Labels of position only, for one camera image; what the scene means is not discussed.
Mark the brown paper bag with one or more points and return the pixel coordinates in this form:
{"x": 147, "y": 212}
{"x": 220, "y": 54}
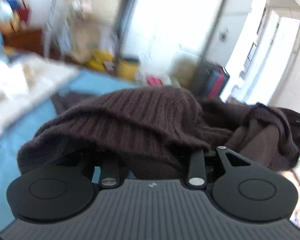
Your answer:
{"x": 84, "y": 39}

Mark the pink slippers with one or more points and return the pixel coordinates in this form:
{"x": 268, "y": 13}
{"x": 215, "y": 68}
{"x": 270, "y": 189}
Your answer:
{"x": 154, "y": 81}

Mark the white patterned duvet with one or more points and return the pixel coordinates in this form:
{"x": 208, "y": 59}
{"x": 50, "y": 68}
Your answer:
{"x": 28, "y": 81}

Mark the yellow plastic bag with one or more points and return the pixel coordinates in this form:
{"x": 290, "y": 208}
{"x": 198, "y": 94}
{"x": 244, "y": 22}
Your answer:
{"x": 102, "y": 61}

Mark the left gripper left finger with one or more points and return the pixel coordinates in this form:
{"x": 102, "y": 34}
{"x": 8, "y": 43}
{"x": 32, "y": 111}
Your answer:
{"x": 106, "y": 175}

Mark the dark brown knit sweater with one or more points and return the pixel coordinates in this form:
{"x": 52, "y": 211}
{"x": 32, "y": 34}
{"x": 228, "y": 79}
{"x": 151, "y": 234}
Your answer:
{"x": 154, "y": 131}

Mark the yellow trash bin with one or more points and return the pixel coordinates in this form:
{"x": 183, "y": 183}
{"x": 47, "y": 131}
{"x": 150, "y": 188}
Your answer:
{"x": 127, "y": 69}

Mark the black suitcase with red stripe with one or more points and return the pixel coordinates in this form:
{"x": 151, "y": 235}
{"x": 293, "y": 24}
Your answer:
{"x": 209, "y": 80}

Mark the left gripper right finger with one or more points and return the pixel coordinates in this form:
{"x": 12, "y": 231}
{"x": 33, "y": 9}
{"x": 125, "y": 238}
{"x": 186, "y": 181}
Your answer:
{"x": 218, "y": 169}

